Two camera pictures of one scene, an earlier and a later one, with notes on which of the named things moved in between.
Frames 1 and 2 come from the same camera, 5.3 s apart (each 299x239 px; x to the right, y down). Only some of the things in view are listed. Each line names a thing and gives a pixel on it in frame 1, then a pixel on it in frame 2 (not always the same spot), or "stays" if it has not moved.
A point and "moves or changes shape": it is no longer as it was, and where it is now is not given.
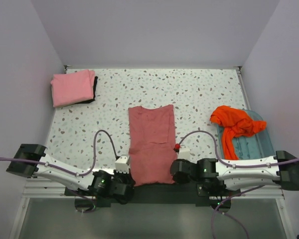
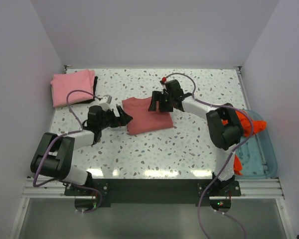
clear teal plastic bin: x=257 y=145 stays
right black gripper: x=180 y=180 → x=156 y=97
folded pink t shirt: x=72 y=87 stays
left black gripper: x=130 y=180 → x=122 y=119
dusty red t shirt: x=152 y=145 moves or changes shape
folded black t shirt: x=93 y=99 stays
